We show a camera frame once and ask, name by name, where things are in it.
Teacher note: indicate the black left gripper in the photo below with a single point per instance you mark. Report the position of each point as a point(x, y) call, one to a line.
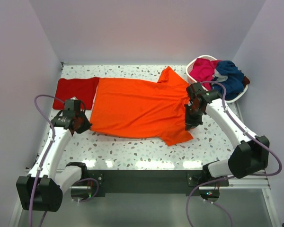
point(86, 126)

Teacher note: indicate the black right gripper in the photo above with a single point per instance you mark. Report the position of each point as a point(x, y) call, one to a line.
point(189, 122)

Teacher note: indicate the orange t shirt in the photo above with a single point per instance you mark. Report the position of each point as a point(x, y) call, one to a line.
point(140, 109)

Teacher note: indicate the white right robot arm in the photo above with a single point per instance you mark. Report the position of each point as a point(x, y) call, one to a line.
point(250, 153)

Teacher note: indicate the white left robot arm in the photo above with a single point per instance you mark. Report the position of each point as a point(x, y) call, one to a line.
point(42, 189)

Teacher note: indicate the folded red t shirt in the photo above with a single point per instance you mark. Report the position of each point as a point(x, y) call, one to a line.
point(81, 89)

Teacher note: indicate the magenta t shirt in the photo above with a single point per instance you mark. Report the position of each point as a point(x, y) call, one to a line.
point(203, 69)

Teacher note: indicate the white plastic laundry basket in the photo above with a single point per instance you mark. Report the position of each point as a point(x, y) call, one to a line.
point(206, 84)

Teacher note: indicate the navy blue t shirt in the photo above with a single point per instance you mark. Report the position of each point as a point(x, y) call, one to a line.
point(228, 74)

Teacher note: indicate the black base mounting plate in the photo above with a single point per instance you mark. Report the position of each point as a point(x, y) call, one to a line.
point(137, 181)

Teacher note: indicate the aluminium left rail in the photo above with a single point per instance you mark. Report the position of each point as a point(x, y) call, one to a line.
point(34, 162)

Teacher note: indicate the aluminium rail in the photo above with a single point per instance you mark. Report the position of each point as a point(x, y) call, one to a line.
point(250, 182)
point(34, 162)

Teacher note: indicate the aluminium right rail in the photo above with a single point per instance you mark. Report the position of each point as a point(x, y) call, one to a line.
point(250, 182)

